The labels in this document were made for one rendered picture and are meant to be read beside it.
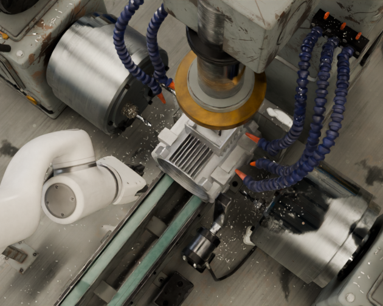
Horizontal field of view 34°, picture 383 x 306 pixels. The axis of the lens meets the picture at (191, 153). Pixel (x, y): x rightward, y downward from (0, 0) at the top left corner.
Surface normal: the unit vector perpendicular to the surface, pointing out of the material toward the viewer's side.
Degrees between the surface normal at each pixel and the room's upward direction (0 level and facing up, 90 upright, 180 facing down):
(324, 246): 28
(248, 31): 90
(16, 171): 37
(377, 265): 0
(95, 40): 6
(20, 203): 49
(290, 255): 62
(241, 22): 90
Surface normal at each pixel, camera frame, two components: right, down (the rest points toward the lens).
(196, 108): -0.02, -0.29
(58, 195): -0.32, 0.13
